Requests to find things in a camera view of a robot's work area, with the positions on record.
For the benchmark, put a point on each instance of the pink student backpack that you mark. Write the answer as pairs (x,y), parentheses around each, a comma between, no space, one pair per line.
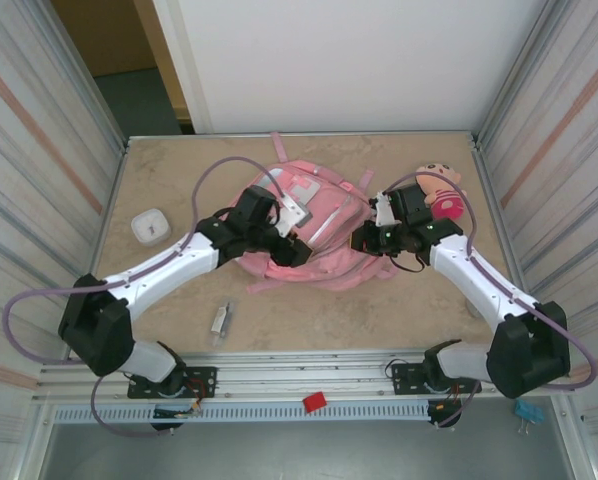
(329,235)

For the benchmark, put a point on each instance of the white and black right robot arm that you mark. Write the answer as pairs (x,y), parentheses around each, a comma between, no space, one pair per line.
(474,280)

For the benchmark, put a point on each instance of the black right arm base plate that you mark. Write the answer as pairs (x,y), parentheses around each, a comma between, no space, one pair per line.
(404,372)

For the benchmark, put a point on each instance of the small red block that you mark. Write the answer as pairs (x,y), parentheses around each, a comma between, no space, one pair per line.
(315,403)

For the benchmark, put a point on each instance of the plush doll in pink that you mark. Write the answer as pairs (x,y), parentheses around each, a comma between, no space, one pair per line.
(446,200)

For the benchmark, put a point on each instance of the aluminium frame post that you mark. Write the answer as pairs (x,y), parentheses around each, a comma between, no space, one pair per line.
(96,90)
(511,75)

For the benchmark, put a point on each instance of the blue binder clip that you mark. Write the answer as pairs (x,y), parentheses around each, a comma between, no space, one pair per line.
(528,410)

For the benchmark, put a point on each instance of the white square container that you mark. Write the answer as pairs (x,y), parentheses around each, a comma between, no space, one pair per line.
(151,225)

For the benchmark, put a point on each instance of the white door frame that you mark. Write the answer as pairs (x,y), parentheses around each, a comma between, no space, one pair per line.
(189,75)

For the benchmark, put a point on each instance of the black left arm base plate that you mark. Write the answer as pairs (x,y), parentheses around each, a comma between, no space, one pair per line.
(204,375)

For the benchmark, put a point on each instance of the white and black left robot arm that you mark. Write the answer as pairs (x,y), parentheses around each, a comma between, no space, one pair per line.
(169,265)

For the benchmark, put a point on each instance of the aluminium table rail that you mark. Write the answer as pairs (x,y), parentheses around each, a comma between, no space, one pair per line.
(304,372)

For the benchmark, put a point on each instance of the small silver tube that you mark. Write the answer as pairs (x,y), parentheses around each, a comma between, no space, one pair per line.
(223,322)

